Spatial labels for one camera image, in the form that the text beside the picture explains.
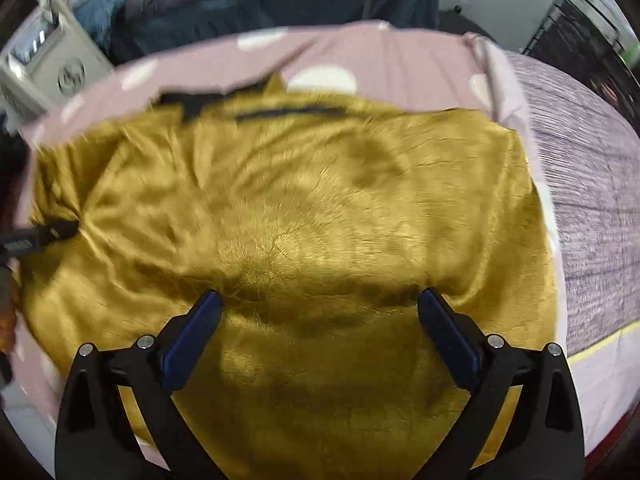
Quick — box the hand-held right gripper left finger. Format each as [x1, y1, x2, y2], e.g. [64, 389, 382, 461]
[54, 290, 226, 480]

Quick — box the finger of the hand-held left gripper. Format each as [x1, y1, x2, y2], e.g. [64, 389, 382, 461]
[32, 219, 82, 251]

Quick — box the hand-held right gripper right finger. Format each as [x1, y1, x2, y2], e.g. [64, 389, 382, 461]
[417, 287, 586, 480]

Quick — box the golden velvet garment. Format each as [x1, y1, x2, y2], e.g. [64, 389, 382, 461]
[21, 72, 560, 480]

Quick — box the white appliance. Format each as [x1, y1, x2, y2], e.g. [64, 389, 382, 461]
[0, 0, 117, 117]

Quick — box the purple grey bedspread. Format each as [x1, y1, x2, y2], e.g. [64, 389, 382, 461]
[505, 52, 640, 356]

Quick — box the blue denim clothing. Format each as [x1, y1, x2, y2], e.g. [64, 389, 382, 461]
[75, 0, 156, 53]

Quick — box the pink dotted blanket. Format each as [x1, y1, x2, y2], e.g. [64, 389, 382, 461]
[12, 20, 640, 461]

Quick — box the black metal rack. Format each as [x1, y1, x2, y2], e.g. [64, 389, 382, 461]
[522, 0, 640, 128]

